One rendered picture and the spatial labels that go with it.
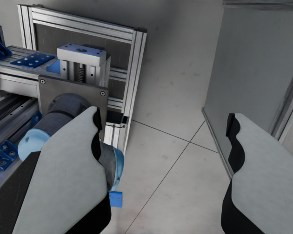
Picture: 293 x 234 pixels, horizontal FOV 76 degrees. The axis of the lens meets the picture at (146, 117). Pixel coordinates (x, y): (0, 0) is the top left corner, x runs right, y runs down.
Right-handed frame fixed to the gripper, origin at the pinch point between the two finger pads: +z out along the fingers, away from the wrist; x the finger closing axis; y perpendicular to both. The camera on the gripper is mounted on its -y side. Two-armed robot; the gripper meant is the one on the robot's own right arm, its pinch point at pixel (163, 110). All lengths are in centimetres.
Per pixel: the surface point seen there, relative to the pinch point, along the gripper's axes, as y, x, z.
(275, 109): 28, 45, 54
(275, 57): 12, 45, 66
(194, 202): 221, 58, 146
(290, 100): 22, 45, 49
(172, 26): 10, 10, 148
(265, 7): -5, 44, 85
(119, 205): 233, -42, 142
